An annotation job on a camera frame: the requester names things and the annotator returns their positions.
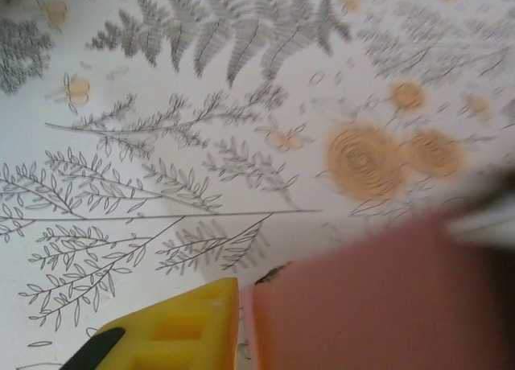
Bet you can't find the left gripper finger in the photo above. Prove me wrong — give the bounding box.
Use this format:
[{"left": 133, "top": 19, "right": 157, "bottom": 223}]
[{"left": 62, "top": 277, "right": 241, "bottom": 370}]

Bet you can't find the pink paper box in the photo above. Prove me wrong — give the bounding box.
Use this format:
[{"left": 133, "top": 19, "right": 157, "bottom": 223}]
[{"left": 240, "top": 212, "right": 515, "bottom": 370}]

